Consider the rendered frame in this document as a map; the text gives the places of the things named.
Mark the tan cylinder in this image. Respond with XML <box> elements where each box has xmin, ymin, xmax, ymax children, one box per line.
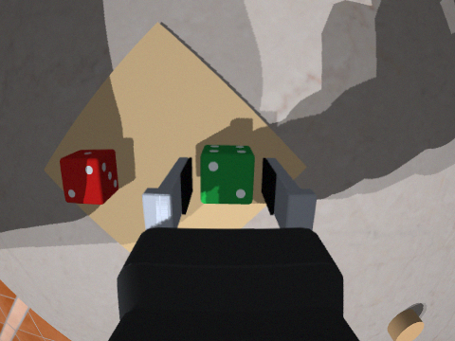
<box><xmin>388</xmin><ymin>309</ymin><xmax>424</xmax><ymax>341</ymax></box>

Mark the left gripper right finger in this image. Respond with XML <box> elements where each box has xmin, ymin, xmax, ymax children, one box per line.
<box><xmin>262</xmin><ymin>158</ymin><xmax>317</xmax><ymax>230</ymax></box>

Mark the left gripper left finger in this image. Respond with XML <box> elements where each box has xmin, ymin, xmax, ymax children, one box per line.
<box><xmin>142</xmin><ymin>157</ymin><xmax>192</xmax><ymax>230</ymax></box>

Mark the green die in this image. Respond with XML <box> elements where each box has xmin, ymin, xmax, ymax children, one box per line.
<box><xmin>201</xmin><ymin>145</ymin><xmax>255</xmax><ymax>205</ymax></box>

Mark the red die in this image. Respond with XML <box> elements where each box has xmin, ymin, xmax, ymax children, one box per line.
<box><xmin>60</xmin><ymin>150</ymin><xmax>118</xmax><ymax>205</ymax></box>

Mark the tan flat mat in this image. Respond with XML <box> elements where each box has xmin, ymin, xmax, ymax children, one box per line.
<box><xmin>44</xmin><ymin>22</ymin><xmax>307</xmax><ymax>253</ymax></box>

